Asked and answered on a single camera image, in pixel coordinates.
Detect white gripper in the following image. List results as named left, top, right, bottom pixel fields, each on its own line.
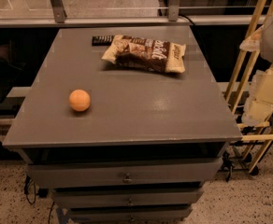
left=239, top=26, right=273, bottom=126

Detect orange fruit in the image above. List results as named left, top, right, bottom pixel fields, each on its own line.
left=69, top=90, right=91, bottom=112

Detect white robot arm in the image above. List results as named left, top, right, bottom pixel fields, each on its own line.
left=239, top=14, right=273, bottom=126

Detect brown chip bag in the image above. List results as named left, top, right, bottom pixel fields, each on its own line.
left=102, top=35, right=186, bottom=74

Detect top grey drawer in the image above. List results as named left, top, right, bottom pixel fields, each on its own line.
left=26, top=158, right=222, bottom=189

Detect grey drawer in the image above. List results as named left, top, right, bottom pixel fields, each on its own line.
left=53, top=189, right=203, bottom=208
left=69, top=206, right=192, bottom=223
left=26, top=158, right=222, bottom=189

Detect grey drawer cabinet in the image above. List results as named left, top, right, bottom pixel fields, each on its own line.
left=4, top=26, right=240, bottom=215

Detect middle grey drawer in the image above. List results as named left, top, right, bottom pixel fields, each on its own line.
left=53, top=189, right=203, bottom=208

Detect black remote control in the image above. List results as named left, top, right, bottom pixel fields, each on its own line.
left=92, top=35, right=114, bottom=46

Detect bottom grey drawer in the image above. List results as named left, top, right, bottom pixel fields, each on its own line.
left=69, top=206, right=192, bottom=223

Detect grey metal railing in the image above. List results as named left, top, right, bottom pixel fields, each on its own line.
left=0, top=0, right=257, bottom=27

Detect black cable on railing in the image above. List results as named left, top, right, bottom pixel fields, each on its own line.
left=178, top=13, right=210, bottom=63

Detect black cable on floor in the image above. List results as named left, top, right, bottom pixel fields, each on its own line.
left=23, top=175, right=56, bottom=224

